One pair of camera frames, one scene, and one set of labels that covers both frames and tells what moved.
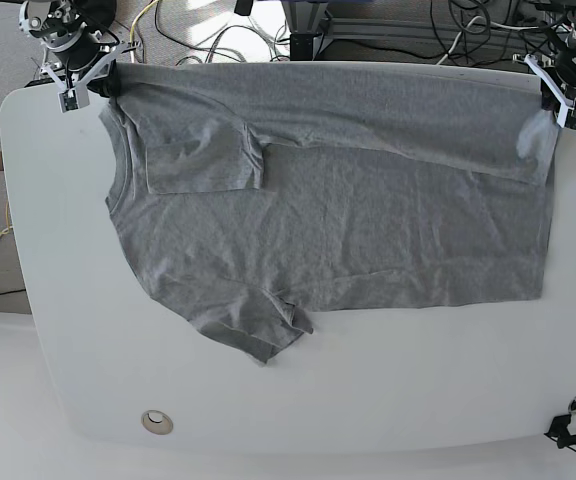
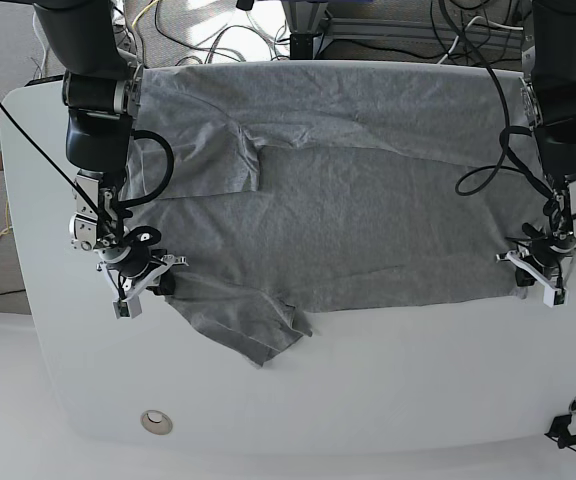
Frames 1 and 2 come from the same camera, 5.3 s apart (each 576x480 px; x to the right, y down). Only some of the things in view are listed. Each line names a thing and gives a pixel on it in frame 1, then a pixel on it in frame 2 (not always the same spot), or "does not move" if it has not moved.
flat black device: [40, 81] does not move
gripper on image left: [77, 50] to [136, 254]
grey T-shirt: [249, 192] does not move
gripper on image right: [573, 67] to [546, 253]
